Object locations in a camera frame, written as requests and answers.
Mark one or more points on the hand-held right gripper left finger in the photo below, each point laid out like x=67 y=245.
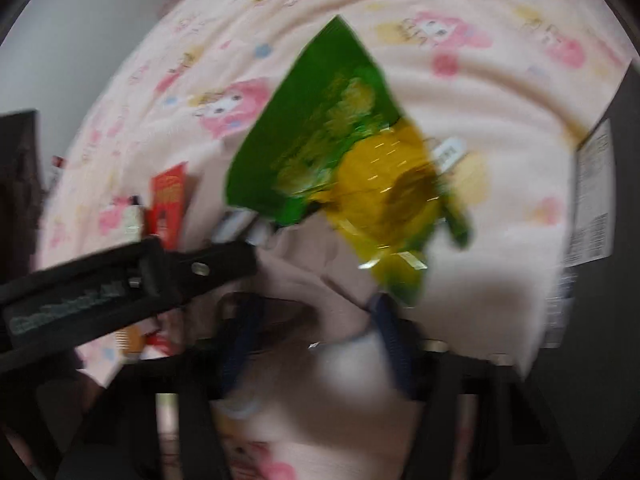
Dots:
x=242 y=345

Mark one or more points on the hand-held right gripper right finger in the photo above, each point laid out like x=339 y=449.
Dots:
x=397 y=345

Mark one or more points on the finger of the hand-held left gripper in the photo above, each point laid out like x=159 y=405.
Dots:
x=210 y=265

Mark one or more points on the green yellow snack packet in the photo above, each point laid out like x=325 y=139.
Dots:
x=350 y=160

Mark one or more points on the black cardboard box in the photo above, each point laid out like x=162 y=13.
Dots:
x=625 y=185

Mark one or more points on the red packet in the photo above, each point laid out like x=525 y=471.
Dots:
x=167 y=205

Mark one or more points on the orange comb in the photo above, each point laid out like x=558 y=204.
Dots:
x=134 y=342

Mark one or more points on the white tube with black cap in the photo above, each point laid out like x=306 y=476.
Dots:
x=132 y=220

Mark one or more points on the pink printed blanket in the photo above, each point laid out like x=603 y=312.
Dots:
x=500 y=110

